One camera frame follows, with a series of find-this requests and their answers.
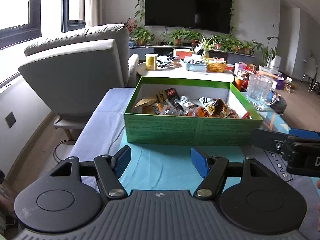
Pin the long tan snack bar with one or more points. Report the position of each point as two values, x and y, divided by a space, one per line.
144 102

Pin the blue patterned table mat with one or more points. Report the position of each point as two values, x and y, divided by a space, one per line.
233 201

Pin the black wall socket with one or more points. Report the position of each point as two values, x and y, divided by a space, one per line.
10 119

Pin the spider plant in pot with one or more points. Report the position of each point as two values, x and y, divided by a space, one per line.
206 44

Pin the woven wicker basket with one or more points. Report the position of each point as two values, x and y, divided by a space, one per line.
215 66

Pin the orange peanut snack bag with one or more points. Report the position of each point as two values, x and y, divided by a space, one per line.
199 112

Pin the red flower decoration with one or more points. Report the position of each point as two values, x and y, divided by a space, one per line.
130 24

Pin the green cardboard box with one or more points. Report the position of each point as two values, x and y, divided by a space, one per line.
173 111

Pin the white oval coffee table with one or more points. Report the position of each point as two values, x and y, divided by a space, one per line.
177 71

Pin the black wall television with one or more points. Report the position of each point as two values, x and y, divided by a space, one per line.
211 15

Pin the purple gift bag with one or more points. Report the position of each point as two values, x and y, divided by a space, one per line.
280 83

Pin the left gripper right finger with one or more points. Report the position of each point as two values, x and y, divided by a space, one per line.
212 170

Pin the red candy packet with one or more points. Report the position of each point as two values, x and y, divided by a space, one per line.
171 94

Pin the rice cracker snack packet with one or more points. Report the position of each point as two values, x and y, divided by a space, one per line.
154 109

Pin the red white printed snack bag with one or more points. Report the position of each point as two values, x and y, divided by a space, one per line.
185 103

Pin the clear glass pitcher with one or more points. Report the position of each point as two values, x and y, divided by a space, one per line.
260 92

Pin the yellow brown snack bag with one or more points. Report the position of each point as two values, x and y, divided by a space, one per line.
219 109

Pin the light blue tissue box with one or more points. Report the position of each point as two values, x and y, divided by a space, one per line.
196 66

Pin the grey armchair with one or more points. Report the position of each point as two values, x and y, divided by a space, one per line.
72 72

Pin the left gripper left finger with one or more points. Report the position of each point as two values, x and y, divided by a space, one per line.
109 169

